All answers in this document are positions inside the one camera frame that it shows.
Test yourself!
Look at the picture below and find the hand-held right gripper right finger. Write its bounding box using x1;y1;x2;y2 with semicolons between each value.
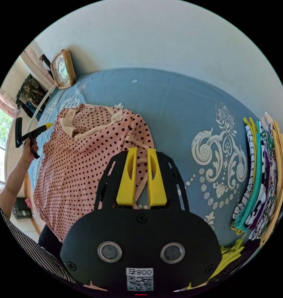
147;148;167;207

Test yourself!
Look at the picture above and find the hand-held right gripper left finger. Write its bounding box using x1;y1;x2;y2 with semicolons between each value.
116;147;138;207

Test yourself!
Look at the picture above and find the pink polka dot shirt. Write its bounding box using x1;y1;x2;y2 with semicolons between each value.
33;103;156;243

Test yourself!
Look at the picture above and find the person's left forearm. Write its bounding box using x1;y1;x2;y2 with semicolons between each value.
0;156;32;220

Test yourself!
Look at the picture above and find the person's left hand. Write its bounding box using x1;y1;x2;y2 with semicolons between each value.
21;138;39;164

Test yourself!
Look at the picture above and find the window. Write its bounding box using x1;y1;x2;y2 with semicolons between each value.
0;102;13;183

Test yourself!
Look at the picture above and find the hanging camouflage garment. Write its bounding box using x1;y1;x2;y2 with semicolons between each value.
15;74;50;118

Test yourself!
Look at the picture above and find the pink curtain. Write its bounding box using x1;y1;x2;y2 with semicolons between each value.
0;89;20;117

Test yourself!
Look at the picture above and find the wooden framed clock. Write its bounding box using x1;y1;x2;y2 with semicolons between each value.
50;49;77;90

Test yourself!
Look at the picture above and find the bed with blue printed sheet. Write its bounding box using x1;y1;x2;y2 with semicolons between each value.
27;67;261;248

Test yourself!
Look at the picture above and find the pile of clothes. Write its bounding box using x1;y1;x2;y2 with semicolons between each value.
188;111;283;290

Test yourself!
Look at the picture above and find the person's body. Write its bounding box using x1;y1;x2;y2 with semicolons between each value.
0;204;79;286

